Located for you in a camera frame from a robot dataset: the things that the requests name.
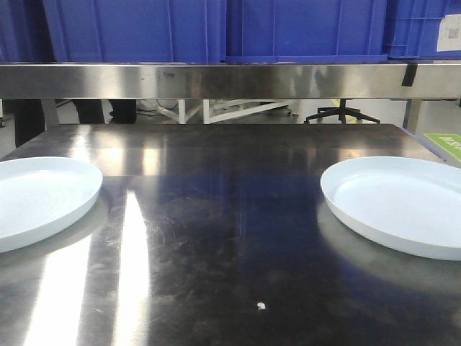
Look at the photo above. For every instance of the stainless steel shelf rail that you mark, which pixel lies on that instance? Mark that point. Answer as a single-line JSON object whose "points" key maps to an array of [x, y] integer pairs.
{"points": [[434, 80]]}

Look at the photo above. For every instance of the black tape strip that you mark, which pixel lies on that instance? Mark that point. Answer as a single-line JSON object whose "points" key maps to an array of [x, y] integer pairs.
{"points": [[409, 75]]}

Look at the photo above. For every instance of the white metal frame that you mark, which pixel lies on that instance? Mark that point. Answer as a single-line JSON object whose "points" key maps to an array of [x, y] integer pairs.
{"points": [[219, 110]]}

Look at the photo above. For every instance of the green floor sign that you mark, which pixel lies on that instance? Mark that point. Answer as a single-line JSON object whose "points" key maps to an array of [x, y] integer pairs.
{"points": [[450, 142]]}

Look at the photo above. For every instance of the left blue plastic bin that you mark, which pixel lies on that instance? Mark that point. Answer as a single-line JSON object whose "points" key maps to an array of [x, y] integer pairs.
{"points": [[137, 31]]}

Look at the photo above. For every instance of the right blue plastic bin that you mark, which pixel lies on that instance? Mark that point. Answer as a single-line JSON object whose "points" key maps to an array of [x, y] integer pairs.
{"points": [[412, 28]]}

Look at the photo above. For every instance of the black office chair base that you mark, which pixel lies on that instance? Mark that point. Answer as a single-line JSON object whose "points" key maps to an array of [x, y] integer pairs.
{"points": [[341, 111]]}

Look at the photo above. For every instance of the white paper label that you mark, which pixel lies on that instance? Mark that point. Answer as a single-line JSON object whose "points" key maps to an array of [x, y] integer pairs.
{"points": [[449, 33]]}

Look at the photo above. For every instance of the blue plastic bin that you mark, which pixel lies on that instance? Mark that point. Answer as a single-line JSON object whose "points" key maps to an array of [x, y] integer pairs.
{"points": [[346, 31], [412, 28], [137, 31]]}

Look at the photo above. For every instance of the person black trouser legs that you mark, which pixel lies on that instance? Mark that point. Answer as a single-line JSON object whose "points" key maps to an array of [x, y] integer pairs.
{"points": [[90, 111]]}

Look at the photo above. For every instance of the middle blue plastic bin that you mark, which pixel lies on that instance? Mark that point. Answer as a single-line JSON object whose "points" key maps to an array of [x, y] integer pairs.
{"points": [[346, 31]]}

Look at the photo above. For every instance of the light blue plate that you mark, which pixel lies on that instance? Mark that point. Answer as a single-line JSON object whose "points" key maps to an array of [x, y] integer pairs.
{"points": [[42, 196], [409, 205]]}

